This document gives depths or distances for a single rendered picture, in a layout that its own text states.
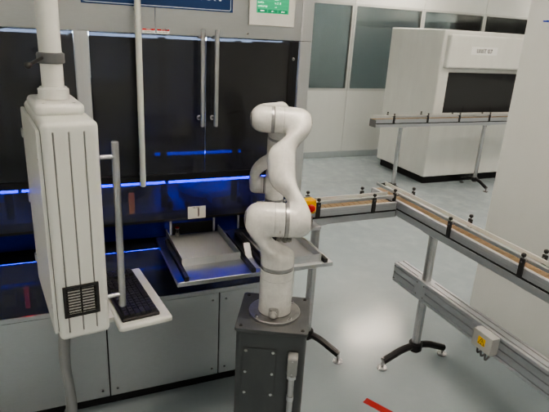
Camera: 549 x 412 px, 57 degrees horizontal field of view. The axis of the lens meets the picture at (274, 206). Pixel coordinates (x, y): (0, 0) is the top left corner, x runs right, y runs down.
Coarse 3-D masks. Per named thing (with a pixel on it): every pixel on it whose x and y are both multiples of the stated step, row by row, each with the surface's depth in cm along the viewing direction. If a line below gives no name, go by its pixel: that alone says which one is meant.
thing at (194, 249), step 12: (180, 240) 240; (192, 240) 241; (204, 240) 241; (216, 240) 242; (228, 240) 238; (180, 252) 228; (192, 252) 229; (204, 252) 229; (216, 252) 230; (228, 252) 231; (240, 252) 224; (192, 264) 217
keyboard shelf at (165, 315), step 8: (136, 272) 224; (144, 280) 217; (144, 288) 211; (152, 288) 212; (152, 296) 205; (112, 304) 198; (160, 304) 200; (112, 312) 193; (160, 312) 194; (168, 312) 194; (112, 320) 191; (120, 320) 187; (136, 320) 188; (144, 320) 188; (152, 320) 189; (160, 320) 191; (168, 320) 192; (120, 328) 184; (128, 328) 185; (136, 328) 186
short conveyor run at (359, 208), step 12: (360, 192) 299; (384, 192) 302; (324, 204) 286; (336, 204) 287; (348, 204) 288; (360, 204) 289; (372, 204) 289; (384, 204) 293; (396, 204) 297; (312, 216) 277; (324, 216) 280; (336, 216) 283; (348, 216) 286; (360, 216) 289; (372, 216) 292; (384, 216) 296
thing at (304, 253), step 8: (248, 240) 237; (296, 240) 247; (304, 240) 241; (256, 248) 229; (296, 248) 239; (304, 248) 240; (312, 248) 234; (296, 256) 231; (304, 256) 223; (312, 256) 225; (320, 256) 227
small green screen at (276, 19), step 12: (252, 0) 215; (264, 0) 217; (276, 0) 219; (288, 0) 221; (252, 12) 217; (264, 12) 218; (276, 12) 221; (288, 12) 223; (252, 24) 218; (264, 24) 220; (276, 24) 222; (288, 24) 224
